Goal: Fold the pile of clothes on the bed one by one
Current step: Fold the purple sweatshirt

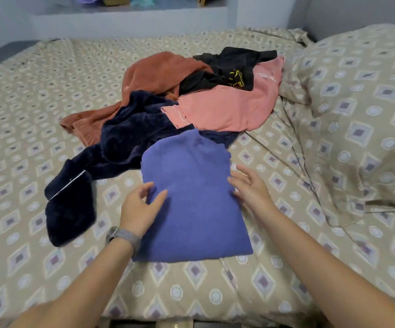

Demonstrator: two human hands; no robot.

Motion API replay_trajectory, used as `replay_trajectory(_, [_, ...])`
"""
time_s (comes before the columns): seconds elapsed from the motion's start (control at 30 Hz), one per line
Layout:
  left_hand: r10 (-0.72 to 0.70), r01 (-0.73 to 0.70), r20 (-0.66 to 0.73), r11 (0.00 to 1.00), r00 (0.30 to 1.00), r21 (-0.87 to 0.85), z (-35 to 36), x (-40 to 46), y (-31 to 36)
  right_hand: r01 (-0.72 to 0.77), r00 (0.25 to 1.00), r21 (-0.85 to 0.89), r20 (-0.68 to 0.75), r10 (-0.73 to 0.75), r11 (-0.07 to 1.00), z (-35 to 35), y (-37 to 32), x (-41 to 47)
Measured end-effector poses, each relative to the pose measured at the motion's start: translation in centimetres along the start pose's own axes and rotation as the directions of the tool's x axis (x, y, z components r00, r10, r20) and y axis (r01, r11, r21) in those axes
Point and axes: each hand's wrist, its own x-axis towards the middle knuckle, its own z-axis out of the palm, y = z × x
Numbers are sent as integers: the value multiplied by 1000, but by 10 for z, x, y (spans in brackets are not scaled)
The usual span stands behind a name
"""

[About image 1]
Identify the person's left hand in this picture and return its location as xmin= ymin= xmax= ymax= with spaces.
xmin=119 ymin=181 xmax=170 ymax=238

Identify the person's right hand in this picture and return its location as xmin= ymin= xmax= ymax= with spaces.
xmin=227 ymin=162 xmax=278 ymax=217

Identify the purple-blue garment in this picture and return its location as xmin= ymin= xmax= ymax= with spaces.
xmin=132 ymin=128 xmax=255 ymax=264

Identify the navy velvet garment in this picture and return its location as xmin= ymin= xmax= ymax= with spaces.
xmin=43 ymin=90 xmax=241 ymax=248

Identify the pink shirt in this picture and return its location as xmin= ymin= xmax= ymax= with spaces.
xmin=161 ymin=54 xmax=286 ymax=134

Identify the black garment yellow print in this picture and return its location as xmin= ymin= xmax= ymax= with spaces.
xmin=178 ymin=46 xmax=279 ymax=97

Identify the rust brown garment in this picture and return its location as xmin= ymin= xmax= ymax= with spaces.
xmin=59 ymin=51 xmax=214 ymax=148

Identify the bed with patterned beige sheet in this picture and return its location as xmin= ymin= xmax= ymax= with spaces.
xmin=0 ymin=0 xmax=395 ymax=328

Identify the person's right forearm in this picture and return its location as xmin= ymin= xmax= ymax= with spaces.
xmin=259 ymin=205 xmax=395 ymax=328

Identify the person's left forearm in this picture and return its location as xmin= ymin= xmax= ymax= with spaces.
xmin=8 ymin=239 xmax=137 ymax=328

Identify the grey band wristwatch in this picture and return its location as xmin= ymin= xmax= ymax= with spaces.
xmin=105 ymin=226 xmax=144 ymax=256

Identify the patterned beige pillow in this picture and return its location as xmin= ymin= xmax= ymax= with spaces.
xmin=279 ymin=22 xmax=395 ymax=230

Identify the grey upholstered headboard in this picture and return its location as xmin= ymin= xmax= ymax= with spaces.
xmin=296 ymin=0 xmax=395 ymax=41

